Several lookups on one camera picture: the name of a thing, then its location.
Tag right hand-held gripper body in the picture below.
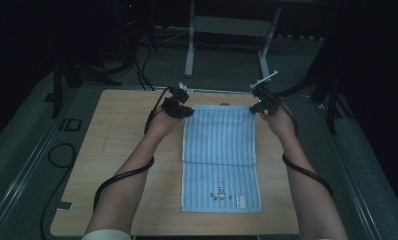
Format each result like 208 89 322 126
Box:
250 70 283 115

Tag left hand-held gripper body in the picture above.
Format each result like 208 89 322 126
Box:
160 81 193 115

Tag light blue striped towel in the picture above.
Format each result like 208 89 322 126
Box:
180 104 264 214

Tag person's left hand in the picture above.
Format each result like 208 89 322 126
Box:
144 105 185 141

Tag person's right hand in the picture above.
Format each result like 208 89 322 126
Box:
258 105 297 140

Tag black tape letters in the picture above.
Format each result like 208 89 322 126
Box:
58 117 84 132

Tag white shirt sleeve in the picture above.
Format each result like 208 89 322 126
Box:
80 229 132 240

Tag metal floor rail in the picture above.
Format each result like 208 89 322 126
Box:
0 99 68 240
315 99 386 240
143 85 321 98

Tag thin black floor cables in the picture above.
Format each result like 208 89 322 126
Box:
132 44 156 92

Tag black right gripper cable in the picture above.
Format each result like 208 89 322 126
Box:
272 93 334 198

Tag white metal stand frame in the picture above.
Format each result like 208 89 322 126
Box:
183 0 283 80

